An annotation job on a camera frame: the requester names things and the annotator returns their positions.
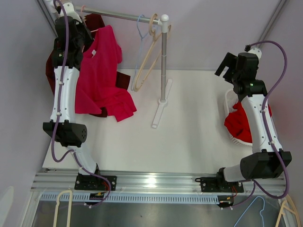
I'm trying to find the magenta pink t shirt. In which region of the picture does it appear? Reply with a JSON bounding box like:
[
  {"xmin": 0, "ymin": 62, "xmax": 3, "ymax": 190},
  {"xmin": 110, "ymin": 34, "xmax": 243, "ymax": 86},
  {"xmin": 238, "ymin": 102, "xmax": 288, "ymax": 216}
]
[{"xmin": 75, "ymin": 25, "xmax": 138, "ymax": 122}]

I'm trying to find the white slotted cable duct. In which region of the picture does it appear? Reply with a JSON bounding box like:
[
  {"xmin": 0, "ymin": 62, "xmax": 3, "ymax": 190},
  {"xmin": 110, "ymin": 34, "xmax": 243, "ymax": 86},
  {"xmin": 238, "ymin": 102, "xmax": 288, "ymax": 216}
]
[{"xmin": 40, "ymin": 192, "xmax": 219, "ymax": 204}]

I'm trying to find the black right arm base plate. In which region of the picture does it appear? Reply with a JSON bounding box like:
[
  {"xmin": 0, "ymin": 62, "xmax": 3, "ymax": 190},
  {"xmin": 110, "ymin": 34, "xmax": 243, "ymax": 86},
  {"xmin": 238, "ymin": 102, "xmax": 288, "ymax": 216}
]
[{"xmin": 195, "ymin": 177, "xmax": 244, "ymax": 193}]

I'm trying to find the blue hanger bottom right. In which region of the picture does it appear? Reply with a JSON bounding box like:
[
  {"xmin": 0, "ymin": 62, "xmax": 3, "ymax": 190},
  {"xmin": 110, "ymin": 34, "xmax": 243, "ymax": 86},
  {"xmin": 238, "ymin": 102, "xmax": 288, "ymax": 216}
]
[{"xmin": 234, "ymin": 196, "xmax": 273, "ymax": 227}]

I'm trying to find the silver clothes rack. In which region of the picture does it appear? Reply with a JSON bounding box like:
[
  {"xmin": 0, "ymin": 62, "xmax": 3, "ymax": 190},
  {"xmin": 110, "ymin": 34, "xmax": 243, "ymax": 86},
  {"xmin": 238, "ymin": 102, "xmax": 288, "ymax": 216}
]
[{"xmin": 44, "ymin": 0, "xmax": 173, "ymax": 130}]

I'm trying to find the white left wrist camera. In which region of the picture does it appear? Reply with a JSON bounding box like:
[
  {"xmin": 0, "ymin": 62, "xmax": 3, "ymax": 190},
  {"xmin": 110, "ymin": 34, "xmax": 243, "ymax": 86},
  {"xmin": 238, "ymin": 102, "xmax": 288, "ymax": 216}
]
[{"xmin": 59, "ymin": 2, "xmax": 83, "ymax": 23}]

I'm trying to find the beige hanger bottom left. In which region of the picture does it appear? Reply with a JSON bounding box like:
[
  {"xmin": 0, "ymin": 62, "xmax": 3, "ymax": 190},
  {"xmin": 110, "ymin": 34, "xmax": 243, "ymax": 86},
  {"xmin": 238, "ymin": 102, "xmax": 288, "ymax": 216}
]
[{"xmin": 52, "ymin": 190, "xmax": 73, "ymax": 227}]

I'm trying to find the aluminium frame rail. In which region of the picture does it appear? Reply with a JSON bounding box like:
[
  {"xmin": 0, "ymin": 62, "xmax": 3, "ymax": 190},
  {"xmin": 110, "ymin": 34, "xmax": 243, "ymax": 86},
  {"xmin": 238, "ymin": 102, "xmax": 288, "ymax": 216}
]
[{"xmin": 30, "ymin": 171, "xmax": 287, "ymax": 193}]

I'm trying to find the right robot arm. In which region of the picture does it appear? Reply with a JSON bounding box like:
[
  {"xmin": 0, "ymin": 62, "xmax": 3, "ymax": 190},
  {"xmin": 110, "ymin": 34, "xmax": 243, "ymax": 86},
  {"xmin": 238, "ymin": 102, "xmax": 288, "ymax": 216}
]
[{"xmin": 215, "ymin": 52, "xmax": 292, "ymax": 192}]

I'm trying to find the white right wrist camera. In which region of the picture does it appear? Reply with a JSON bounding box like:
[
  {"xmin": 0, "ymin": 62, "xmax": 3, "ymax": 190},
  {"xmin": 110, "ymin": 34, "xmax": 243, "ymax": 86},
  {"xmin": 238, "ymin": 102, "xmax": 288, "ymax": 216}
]
[{"xmin": 244, "ymin": 45, "xmax": 262, "ymax": 60}]

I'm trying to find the light blue thin hanger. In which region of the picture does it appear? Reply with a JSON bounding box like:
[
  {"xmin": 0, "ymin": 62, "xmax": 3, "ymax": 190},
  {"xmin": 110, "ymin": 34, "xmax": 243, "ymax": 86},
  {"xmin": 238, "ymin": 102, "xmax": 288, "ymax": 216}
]
[{"xmin": 132, "ymin": 14, "xmax": 148, "ymax": 91}]

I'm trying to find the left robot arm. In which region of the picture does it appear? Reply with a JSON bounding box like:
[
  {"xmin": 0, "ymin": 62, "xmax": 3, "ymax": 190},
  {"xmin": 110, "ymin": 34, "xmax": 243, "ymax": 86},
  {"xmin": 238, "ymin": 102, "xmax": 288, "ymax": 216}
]
[{"xmin": 43, "ymin": 16, "xmax": 102, "ymax": 190}]

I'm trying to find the dark maroon t shirt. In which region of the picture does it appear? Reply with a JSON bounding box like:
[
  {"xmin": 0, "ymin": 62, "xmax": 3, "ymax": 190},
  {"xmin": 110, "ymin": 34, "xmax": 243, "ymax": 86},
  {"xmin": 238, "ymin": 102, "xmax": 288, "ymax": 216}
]
[{"xmin": 45, "ymin": 13, "xmax": 131, "ymax": 118}]

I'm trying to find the pink thin hanger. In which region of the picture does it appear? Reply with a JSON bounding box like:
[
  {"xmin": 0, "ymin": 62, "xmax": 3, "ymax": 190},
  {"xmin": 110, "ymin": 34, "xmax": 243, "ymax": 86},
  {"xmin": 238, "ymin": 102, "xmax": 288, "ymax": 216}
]
[{"xmin": 80, "ymin": 12, "xmax": 105, "ymax": 52}]

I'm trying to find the red t shirt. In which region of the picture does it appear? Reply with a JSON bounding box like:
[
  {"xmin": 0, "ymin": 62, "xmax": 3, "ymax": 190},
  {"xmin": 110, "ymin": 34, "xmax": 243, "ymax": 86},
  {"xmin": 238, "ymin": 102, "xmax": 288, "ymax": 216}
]
[{"xmin": 224, "ymin": 101, "xmax": 273, "ymax": 142}]

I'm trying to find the aluminium corner frame post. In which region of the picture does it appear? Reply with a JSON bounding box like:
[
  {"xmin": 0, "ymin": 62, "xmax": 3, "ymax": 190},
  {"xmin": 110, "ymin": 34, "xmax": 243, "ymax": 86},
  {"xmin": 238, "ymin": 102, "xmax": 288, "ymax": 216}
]
[{"xmin": 258, "ymin": 0, "xmax": 290, "ymax": 42}]

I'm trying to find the beige wooden hanger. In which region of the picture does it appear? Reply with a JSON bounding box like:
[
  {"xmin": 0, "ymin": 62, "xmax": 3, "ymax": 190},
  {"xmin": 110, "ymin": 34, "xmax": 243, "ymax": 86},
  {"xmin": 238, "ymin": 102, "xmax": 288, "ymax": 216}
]
[{"xmin": 131, "ymin": 14, "xmax": 171, "ymax": 92}]

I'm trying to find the beige hanger bottom right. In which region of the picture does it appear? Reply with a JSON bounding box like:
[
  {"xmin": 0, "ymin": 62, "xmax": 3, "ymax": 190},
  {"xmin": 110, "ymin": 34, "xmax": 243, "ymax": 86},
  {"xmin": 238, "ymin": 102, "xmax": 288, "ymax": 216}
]
[{"xmin": 275, "ymin": 195, "xmax": 301, "ymax": 227}]

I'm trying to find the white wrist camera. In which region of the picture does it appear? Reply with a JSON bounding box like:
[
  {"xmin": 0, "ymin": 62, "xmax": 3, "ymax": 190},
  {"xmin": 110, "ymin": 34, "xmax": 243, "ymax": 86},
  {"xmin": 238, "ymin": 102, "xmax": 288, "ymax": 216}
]
[
  {"xmin": 59, "ymin": 2, "xmax": 83, "ymax": 23},
  {"xmin": 244, "ymin": 45, "xmax": 262, "ymax": 60}
]

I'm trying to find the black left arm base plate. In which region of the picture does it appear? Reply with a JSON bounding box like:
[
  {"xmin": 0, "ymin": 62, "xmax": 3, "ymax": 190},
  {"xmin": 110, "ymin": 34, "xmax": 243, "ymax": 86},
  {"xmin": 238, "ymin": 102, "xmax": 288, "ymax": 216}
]
[{"xmin": 74, "ymin": 174, "xmax": 117, "ymax": 191}]

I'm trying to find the white perforated plastic basket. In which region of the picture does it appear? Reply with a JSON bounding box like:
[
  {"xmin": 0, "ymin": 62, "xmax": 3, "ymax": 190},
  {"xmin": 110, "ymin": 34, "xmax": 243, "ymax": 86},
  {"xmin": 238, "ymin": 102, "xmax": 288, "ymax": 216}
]
[{"xmin": 224, "ymin": 89, "xmax": 252, "ymax": 146}]

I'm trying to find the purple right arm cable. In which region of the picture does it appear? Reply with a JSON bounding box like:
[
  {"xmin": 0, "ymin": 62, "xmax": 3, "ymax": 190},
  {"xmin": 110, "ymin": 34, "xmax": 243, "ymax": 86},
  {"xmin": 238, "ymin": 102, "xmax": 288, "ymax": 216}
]
[{"xmin": 220, "ymin": 40, "xmax": 291, "ymax": 210}]

